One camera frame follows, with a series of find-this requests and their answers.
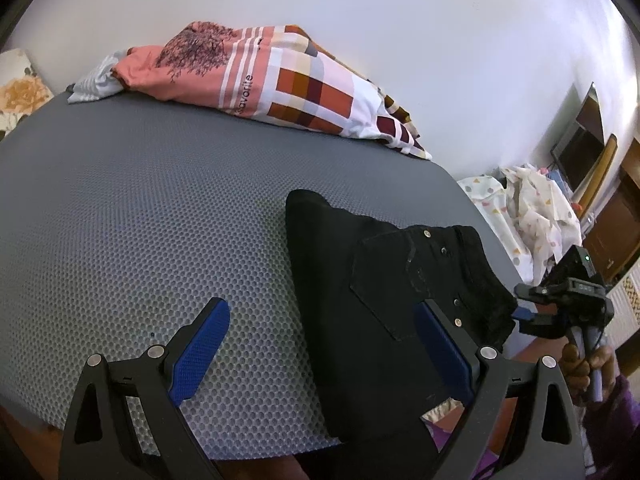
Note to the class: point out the wooden frame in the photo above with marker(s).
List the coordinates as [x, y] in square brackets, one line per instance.
[597, 175]

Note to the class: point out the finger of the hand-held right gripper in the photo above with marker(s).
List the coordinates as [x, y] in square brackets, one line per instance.
[532, 321]
[532, 291]

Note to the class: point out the grey honeycomb mat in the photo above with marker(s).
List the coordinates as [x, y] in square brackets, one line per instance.
[150, 220]

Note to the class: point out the person's purple clothing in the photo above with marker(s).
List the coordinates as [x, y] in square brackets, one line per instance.
[480, 440]

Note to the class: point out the white dotted cloth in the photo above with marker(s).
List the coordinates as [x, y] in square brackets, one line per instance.
[525, 210]

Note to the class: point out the person's right forearm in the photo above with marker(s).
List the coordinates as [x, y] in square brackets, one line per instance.
[617, 430]

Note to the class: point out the white lattice basket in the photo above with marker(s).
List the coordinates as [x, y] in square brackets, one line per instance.
[625, 305]

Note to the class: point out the pink checked bedding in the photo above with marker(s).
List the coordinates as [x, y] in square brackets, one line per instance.
[280, 80]

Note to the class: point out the black pants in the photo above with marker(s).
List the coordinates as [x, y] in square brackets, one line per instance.
[360, 280]

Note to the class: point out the brown wooden cabinet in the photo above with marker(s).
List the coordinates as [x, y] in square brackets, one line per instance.
[617, 220]

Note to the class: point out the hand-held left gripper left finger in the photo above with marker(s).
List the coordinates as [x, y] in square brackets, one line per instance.
[197, 350]

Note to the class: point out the floral white pillow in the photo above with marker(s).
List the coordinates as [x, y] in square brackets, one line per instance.
[20, 90]

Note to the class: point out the grey striped cloth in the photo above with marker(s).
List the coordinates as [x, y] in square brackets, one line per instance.
[92, 82]

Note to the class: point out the person's right hand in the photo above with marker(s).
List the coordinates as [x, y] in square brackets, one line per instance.
[575, 365]

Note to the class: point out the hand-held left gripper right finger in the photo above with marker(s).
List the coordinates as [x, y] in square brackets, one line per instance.
[447, 347]

